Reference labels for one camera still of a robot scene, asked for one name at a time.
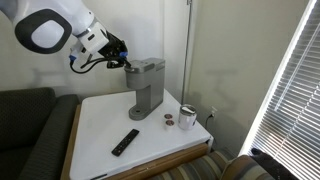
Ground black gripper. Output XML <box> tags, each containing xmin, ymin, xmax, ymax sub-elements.
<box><xmin>99</xmin><ymin>31</ymin><xmax>133</xmax><ymax>70</ymax></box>

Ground grey pod coffee maker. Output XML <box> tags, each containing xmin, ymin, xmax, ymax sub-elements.
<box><xmin>123</xmin><ymin>57</ymin><xmax>167</xmax><ymax>121</ymax></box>

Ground white plastic board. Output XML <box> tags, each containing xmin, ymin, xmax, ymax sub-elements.
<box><xmin>69</xmin><ymin>89</ymin><xmax>212</xmax><ymax>180</ymax></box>

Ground thin metal pole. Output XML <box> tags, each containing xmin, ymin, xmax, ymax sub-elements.
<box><xmin>180</xmin><ymin>0</ymin><xmax>193</xmax><ymax>104</ymax></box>

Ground black remote control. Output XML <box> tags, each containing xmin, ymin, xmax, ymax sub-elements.
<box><xmin>111</xmin><ymin>128</ymin><xmax>141</xmax><ymax>157</ymax></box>

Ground white travel mug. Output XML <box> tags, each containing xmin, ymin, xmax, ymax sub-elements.
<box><xmin>177</xmin><ymin>103</ymin><xmax>198</xmax><ymax>131</ymax></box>

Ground wooden table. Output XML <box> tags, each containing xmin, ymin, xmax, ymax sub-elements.
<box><xmin>60</xmin><ymin>103</ymin><xmax>214</xmax><ymax>180</ymax></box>

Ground dark grey sofa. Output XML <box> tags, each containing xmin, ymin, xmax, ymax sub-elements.
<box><xmin>0</xmin><ymin>87</ymin><xmax>81</xmax><ymax>180</ymax></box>

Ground striped fabric sofa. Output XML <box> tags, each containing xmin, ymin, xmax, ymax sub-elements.
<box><xmin>146</xmin><ymin>149</ymin><xmax>241</xmax><ymax>180</ymax></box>

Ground striped sofa cushion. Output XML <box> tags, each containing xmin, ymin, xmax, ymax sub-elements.
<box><xmin>219</xmin><ymin>153</ymin><xmax>271</xmax><ymax>180</ymax></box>

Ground white window blinds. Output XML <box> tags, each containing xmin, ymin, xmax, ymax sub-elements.
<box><xmin>246</xmin><ymin>0</ymin><xmax>320</xmax><ymax>180</ymax></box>

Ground white blue cable connector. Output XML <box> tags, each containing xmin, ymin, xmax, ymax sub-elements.
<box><xmin>68</xmin><ymin>45</ymin><xmax>85</xmax><ymax>63</ymax></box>

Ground black power cable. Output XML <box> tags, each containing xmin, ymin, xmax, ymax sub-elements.
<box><xmin>204</xmin><ymin>112</ymin><xmax>215</xmax><ymax>130</ymax></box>

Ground white wall outlet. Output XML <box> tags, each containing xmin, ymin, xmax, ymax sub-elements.
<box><xmin>210</xmin><ymin>106</ymin><xmax>219</xmax><ymax>119</ymax></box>

